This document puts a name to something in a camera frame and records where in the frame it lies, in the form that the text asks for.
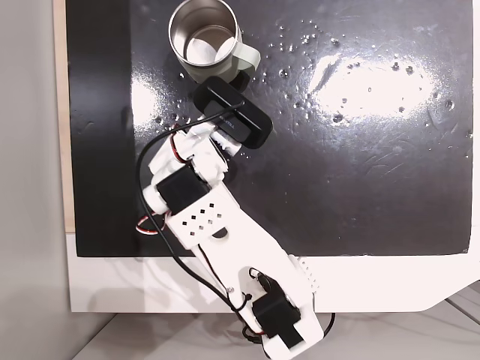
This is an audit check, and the pale green steel-lined mug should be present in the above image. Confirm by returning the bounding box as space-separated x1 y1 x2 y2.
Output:
167 0 262 84

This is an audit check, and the black glossy table mat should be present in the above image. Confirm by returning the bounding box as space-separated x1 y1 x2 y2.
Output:
65 0 473 259

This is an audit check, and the black oval camera box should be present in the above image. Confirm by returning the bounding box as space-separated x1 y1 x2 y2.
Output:
192 76 274 150

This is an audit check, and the red white black servo wire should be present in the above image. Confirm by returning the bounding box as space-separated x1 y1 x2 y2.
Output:
133 129 188 238

